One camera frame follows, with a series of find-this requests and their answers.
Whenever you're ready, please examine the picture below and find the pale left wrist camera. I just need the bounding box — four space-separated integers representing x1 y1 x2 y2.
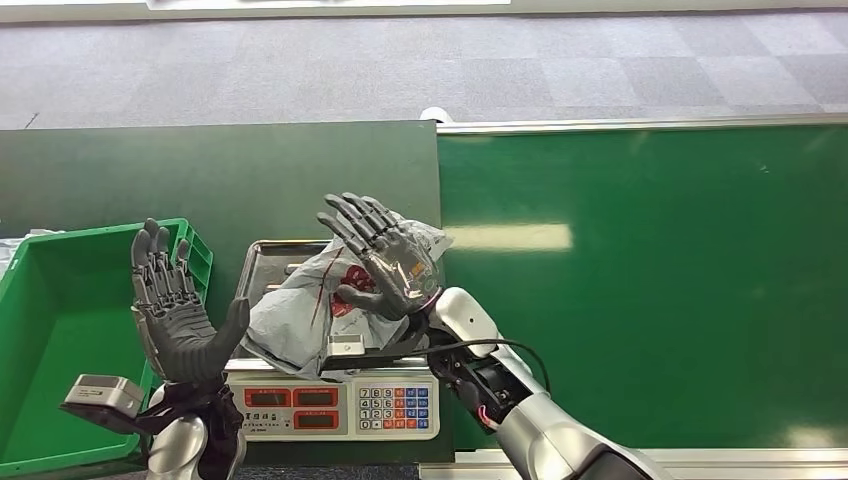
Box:
60 374 146 435

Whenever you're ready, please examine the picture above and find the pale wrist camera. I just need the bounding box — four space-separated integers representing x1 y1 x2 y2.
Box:
60 374 146 435
323 333 432 372

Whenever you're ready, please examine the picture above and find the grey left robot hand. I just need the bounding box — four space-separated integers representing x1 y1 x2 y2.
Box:
129 217 252 387

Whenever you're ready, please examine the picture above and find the clear plastic bag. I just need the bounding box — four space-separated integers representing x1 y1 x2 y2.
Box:
0 229 66 280

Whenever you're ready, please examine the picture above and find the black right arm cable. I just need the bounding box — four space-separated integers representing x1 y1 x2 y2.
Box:
423 338 552 396

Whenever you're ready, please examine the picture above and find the green conveyor belt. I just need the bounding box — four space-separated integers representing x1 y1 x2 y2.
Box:
418 112 848 480

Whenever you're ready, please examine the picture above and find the white baseboard strip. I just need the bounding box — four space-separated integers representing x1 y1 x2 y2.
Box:
0 0 848 25

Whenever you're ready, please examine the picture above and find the green plastic crate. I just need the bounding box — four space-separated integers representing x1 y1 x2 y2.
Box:
0 217 215 478

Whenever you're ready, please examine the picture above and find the steel-tray weighing scale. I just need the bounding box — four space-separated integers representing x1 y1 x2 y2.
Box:
223 239 442 443

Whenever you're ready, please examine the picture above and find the grey package with red print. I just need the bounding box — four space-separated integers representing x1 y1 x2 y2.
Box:
239 210 455 384

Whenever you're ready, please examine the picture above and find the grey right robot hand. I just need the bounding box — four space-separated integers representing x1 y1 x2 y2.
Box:
315 192 444 323

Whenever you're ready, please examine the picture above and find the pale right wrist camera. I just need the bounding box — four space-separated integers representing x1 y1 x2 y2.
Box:
323 333 432 372

